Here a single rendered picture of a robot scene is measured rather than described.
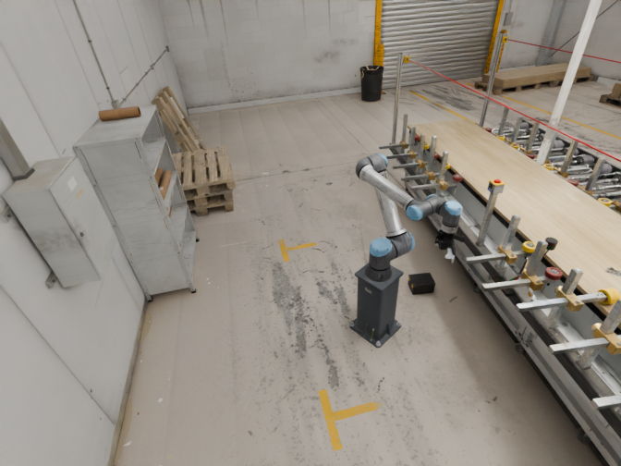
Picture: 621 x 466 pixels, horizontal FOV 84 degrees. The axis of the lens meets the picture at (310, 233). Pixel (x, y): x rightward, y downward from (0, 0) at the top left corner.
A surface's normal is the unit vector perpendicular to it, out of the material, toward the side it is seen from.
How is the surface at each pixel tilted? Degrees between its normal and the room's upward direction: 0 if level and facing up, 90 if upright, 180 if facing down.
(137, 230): 90
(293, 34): 90
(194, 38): 90
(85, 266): 90
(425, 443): 0
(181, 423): 0
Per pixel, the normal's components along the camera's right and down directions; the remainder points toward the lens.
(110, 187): 0.22, 0.56
